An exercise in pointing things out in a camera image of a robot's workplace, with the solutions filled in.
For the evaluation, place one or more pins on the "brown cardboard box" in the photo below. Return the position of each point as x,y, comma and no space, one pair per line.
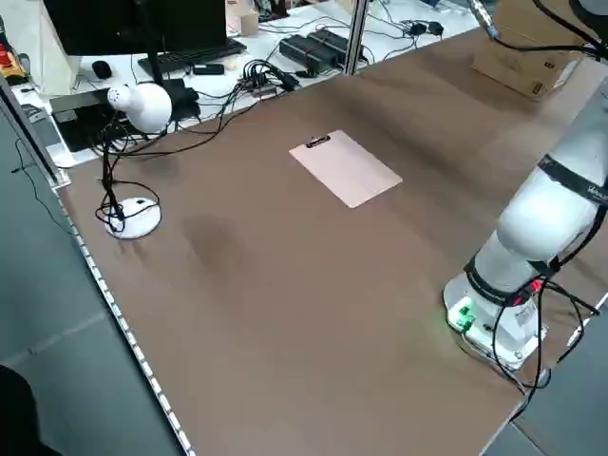
513,62

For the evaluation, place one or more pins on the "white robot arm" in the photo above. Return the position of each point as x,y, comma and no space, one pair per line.
532,228

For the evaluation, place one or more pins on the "small cardboard box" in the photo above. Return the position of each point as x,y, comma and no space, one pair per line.
249,24

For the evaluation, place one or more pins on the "black usb hub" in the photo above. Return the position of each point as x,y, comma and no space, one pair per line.
259,78

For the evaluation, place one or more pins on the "black power supply unit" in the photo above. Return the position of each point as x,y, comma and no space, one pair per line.
304,52
339,45

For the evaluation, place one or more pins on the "small black device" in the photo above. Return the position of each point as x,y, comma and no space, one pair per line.
208,69

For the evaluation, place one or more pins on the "white desk lamp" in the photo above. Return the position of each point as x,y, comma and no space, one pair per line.
147,107

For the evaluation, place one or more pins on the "black keyboard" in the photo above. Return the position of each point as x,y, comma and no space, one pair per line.
199,52

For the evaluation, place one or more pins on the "black power adapter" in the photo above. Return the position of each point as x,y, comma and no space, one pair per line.
414,28
434,27

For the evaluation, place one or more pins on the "black computer mouse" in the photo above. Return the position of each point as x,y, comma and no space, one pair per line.
102,69

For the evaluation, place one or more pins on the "black computer monitor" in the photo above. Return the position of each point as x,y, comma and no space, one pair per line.
133,24

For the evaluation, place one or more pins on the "white paper bag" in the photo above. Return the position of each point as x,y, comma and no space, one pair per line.
54,57

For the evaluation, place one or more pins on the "red emergency stop button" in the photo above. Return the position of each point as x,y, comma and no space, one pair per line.
9,57

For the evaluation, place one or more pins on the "aluminium frame post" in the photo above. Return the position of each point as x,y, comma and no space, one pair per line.
356,38

